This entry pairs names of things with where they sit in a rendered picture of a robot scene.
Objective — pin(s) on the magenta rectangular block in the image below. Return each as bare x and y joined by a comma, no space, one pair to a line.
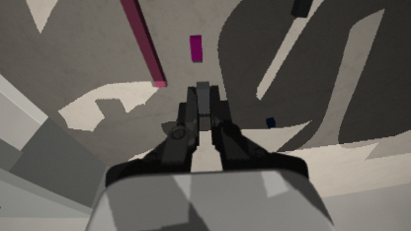
196,47

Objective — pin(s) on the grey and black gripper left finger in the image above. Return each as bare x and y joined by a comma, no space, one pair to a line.
174,154

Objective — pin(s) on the pink rod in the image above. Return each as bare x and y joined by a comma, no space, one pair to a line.
138,25

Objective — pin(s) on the small blue cube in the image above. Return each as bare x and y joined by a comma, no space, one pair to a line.
270,122

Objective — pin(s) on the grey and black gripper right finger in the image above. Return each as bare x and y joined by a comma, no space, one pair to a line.
237,152

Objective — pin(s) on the dark grey rectangular rod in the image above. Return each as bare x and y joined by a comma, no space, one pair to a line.
301,8
203,98

